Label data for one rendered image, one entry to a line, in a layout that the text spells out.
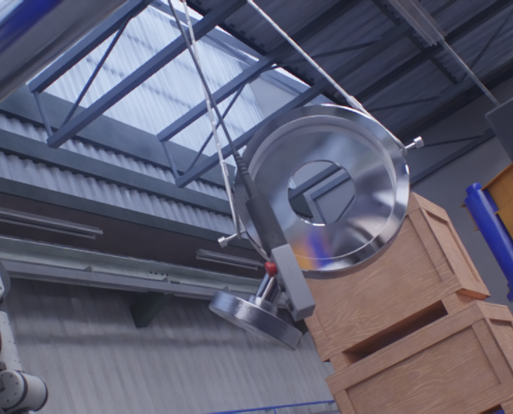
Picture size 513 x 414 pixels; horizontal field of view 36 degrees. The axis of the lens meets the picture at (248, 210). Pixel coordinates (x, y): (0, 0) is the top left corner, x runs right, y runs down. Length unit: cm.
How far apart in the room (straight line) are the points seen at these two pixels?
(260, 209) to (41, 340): 637
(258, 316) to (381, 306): 333
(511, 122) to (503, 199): 735
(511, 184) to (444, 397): 380
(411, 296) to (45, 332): 415
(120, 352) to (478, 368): 480
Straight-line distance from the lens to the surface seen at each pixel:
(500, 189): 823
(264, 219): 147
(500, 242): 814
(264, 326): 156
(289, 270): 143
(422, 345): 471
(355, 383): 487
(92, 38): 914
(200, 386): 942
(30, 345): 763
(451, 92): 1220
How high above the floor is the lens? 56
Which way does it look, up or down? 22 degrees up
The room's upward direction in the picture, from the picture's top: 23 degrees counter-clockwise
